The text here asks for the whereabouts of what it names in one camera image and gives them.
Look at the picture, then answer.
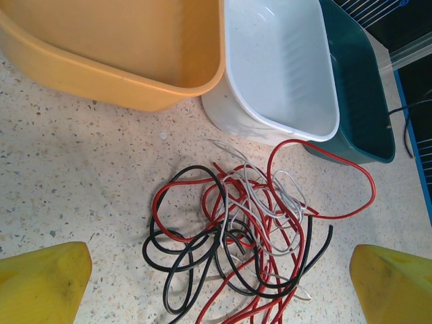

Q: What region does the orange plastic bin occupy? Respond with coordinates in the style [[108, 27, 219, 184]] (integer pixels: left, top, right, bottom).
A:
[[0, 0, 226, 112]]

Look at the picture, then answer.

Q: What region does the white cable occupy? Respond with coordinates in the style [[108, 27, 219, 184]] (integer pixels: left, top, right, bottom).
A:
[[207, 138, 308, 220], [215, 175, 313, 301]]

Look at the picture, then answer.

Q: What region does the thin black wire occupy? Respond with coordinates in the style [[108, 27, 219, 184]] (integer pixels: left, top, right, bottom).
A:
[[386, 99, 432, 159]]

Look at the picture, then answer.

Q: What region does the dark green plastic bin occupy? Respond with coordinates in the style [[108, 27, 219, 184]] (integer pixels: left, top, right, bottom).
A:
[[303, 0, 396, 165]]

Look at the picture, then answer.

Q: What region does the thick red cable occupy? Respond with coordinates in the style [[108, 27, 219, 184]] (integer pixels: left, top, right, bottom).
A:
[[151, 138, 376, 324]]

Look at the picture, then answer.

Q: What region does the blue table edge trim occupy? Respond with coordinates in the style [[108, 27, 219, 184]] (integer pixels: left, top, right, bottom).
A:
[[393, 65, 432, 234]]

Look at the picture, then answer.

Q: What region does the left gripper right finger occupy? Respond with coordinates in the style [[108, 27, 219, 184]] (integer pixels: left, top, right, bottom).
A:
[[350, 244, 432, 324]]

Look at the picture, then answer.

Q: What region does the black cable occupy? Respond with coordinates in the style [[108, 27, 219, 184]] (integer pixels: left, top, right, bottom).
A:
[[161, 214, 335, 324], [141, 165, 267, 315]]

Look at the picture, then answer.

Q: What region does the white plastic bin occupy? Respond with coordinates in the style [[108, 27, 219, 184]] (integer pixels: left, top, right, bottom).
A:
[[201, 0, 340, 146]]

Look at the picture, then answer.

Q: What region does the thin red cable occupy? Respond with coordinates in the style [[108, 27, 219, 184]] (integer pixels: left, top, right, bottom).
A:
[[202, 161, 320, 324]]

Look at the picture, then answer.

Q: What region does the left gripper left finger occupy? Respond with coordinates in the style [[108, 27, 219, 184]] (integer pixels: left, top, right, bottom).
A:
[[0, 242, 93, 324]]

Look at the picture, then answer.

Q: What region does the aluminium enclosure post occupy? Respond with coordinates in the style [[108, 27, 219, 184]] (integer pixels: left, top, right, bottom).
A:
[[381, 32, 432, 72]]

